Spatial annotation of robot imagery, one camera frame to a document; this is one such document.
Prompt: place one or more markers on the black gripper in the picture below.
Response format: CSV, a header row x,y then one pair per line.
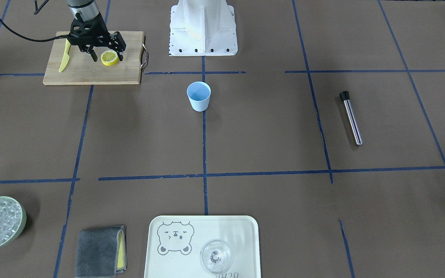
x,y
116,41

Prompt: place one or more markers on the yellow lemon half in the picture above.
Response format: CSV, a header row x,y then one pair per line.
x,y
109,58

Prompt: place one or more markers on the steel muddler black tip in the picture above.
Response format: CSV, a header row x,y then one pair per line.
x,y
345,98

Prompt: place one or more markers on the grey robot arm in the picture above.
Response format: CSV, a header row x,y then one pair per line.
x,y
87,8

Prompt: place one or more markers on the light blue plastic cup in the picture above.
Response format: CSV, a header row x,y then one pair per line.
x,y
199,94

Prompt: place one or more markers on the wooden cutting board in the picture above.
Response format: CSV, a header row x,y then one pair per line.
x,y
82,70

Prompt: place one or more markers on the yellow plastic knife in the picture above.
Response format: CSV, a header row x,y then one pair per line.
x,y
65,57

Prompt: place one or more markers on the grey folded cloth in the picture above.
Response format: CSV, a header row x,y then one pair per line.
x,y
101,252

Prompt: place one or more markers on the cream bear tray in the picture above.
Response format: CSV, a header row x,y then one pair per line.
x,y
174,244

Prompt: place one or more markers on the clear wine glass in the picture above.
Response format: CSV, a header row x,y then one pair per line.
x,y
216,257

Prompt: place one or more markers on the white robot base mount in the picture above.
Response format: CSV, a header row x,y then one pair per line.
x,y
202,28

